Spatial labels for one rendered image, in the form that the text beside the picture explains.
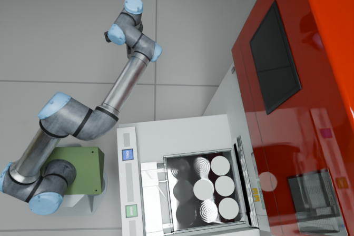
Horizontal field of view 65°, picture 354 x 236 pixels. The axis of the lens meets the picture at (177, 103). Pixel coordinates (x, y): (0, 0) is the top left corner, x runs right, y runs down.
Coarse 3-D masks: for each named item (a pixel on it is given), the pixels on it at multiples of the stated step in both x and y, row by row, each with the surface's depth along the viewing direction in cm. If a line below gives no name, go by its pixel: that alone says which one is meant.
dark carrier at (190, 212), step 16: (176, 160) 145; (192, 160) 145; (208, 160) 146; (176, 176) 142; (192, 176) 143; (208, 176) 143; (176, 192) 139; (192, 192) 140; (176, 208) 137; (192, 208) 137; (208, 208) 138; (240, 208) 139; (176, 224) 134; (192, 224) 135; (208, 224) 135
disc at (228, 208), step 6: (228, 198) 140; (222, 204) 139; (228, 204) 139; (234, 204) 140; (222, 210) 138; (228, 210) 138; (234, 210) 139; (222, 216) 137; (228, 216) 138; (234, 216) 138
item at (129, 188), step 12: (120, 132) 141; (132, 132) 142; (120, 144) 139; (132, 144) 139; (120, 156) 137; (120, 168) 135; (132, 168) 136; (120, 180) 133; (132, 180) 134; (120, 192) 131; (132, 192) 132; (132, 228) 127
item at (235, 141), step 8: (232, 144) 155; (240, 152) 145; (240, 160) 144; (240, 168) 149; (240, 176) 147; (240, 184) 147; (248, 192) 138; (248, 200) 137; (248, 208) 142; (248, 216) 141; (248, 224) 140
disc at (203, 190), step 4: (200, 180) 142; (204, 180) 142; (196, 184) 141; (200, 184) 141; (204, 184) 142; (208, 184) 142; (196, 188) 141; (200, 188) 141; (204, 188) 141; (208, 188) 141; (212, 188) 141; (196, 192) 140; (200, 192) 140; (204, 192) 140; (208, 192) 140; (212, 192) 141; (196, 196) 139; (200, 196) 139; (204, 196) 140; (208, 196) 140
